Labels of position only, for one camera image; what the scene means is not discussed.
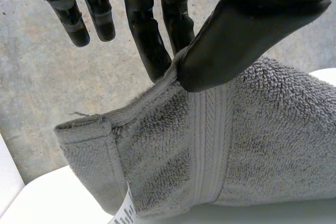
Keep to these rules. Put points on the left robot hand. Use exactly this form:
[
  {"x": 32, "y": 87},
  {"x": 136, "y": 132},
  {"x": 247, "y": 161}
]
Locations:
[{"x": 225, "y": 51}]

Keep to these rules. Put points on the grey towel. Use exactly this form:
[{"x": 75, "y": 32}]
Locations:
[{"x": 183, "y": 150}]

